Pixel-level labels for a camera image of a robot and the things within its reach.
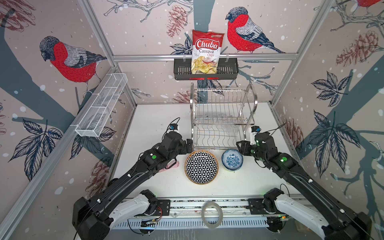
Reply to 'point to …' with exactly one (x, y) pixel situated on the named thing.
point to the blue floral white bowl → (232, 159)
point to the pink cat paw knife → (170, 164)
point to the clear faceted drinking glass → (232, 129)
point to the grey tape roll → (220, 217)
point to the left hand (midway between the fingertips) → (185, 141)
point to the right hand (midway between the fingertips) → (238, 145)
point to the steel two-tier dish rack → (219, 117)
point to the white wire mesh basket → (96, 120)
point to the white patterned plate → (201, 167)
